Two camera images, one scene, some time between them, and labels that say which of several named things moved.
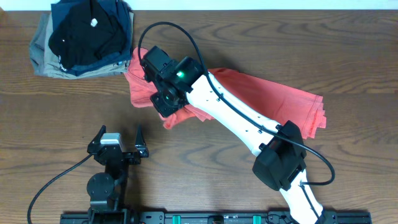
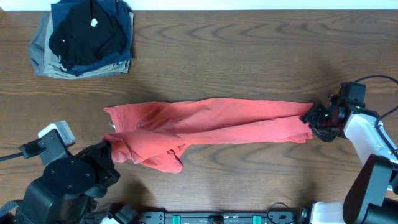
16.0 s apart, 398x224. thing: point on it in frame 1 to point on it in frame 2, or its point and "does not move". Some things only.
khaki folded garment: [52, 70] does not move
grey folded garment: [37, 46] does not move
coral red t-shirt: [280, 104] to [155, 134]
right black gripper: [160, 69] to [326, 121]
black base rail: [211, 217] does not move
